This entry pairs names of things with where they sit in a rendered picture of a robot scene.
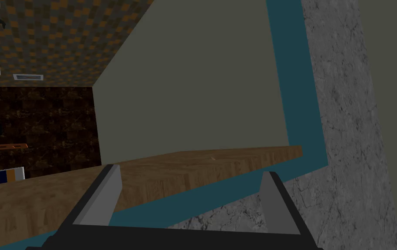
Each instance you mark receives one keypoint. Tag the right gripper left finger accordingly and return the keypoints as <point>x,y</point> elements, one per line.
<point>98,201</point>

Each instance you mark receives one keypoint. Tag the white wall vent plate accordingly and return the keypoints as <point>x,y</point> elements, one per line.
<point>28,77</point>

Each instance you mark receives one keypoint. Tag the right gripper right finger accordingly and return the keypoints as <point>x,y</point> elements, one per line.
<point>279,208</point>

